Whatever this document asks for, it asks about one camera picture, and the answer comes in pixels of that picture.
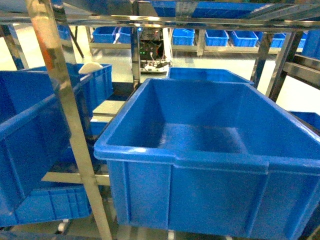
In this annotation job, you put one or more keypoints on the white round object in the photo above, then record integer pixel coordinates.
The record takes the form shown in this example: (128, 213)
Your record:
(90, 67)

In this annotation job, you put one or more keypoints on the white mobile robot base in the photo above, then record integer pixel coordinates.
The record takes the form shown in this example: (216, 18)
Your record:
(155, 50)

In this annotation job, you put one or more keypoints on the blue bin holding red button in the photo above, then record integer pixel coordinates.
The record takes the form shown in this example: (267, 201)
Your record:
(33, 136)

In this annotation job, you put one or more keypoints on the blue bin behind left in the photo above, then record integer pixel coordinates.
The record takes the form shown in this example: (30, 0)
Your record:
(91, 88)

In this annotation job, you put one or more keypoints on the steel rack upright post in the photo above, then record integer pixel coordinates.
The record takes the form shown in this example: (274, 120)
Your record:
(59, 58)

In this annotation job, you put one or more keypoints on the blue bin holding green button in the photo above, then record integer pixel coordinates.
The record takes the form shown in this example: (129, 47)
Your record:
(211, 158)

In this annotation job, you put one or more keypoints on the blue bin behind right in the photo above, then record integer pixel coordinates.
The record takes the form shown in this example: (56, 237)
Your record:
(206, 74)

